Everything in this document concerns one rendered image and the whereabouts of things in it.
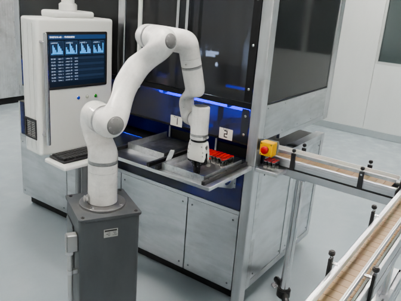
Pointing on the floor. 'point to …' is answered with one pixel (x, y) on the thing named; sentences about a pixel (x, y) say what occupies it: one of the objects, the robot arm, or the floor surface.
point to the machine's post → (252, 181)
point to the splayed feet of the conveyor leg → (280, 289)
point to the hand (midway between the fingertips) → (196, 170)
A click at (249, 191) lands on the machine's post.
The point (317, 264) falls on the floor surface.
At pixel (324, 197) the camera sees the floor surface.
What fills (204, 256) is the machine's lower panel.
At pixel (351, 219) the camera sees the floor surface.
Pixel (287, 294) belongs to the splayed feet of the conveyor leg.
